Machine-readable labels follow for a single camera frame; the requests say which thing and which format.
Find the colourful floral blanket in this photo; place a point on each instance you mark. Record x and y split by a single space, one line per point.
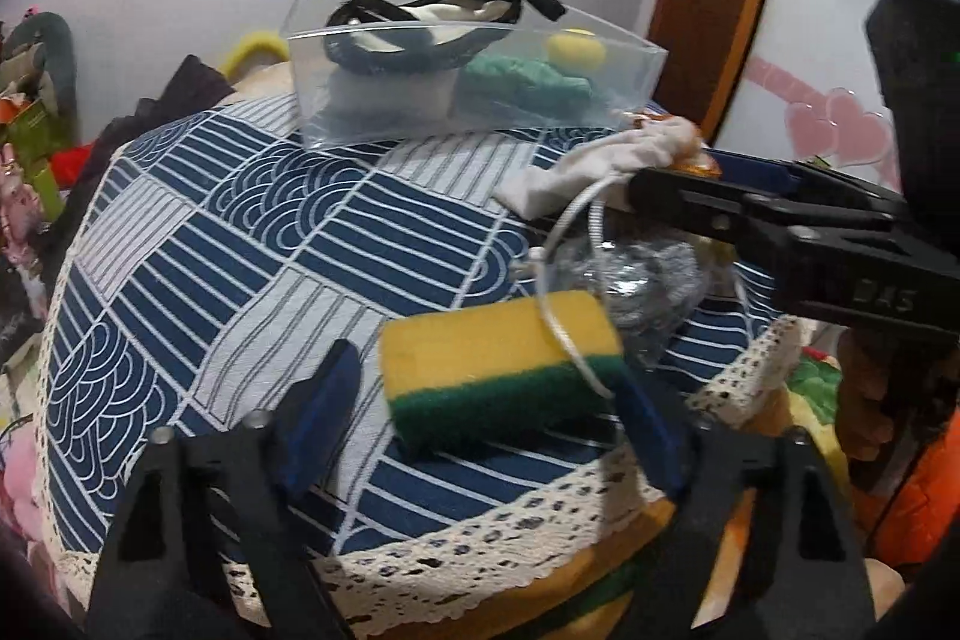
814 385

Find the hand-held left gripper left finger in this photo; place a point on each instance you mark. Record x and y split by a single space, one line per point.
331 411

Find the yellow green scrubbing sponge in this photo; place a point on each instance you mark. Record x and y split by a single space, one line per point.
495 362

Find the green carton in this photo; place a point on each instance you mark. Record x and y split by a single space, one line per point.
34 160

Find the blue patterned tablecloth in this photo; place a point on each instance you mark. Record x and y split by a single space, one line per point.
225 250

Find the grey plush toy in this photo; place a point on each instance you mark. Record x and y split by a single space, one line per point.
45 63

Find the clear plastic box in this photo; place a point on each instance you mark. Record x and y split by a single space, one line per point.
465 78

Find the orange patterned soft item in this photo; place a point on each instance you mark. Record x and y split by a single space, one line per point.
694 156

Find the steel wool in clear bag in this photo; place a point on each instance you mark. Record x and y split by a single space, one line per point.
645 287

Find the round yellow sponge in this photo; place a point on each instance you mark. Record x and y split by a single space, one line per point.
576 49

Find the white cloth pouch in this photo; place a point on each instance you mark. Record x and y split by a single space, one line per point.
600 168

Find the black and white cloth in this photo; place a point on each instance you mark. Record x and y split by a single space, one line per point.
420 33

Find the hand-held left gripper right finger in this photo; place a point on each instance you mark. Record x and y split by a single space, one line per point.
651 434

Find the person's right hand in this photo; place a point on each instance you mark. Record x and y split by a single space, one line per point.
864 396

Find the yellow curved tube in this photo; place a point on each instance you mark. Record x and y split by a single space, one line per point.
251 49

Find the pink heart wall decal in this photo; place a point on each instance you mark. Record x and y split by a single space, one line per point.
825 115

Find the dark clothes pile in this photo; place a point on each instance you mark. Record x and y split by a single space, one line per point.
161 104

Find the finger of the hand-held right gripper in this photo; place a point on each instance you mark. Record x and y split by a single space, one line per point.
750 166
697 201

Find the green knitted cloth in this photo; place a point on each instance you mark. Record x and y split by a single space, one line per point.
525 81

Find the orange garment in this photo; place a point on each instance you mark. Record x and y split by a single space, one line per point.
926 505

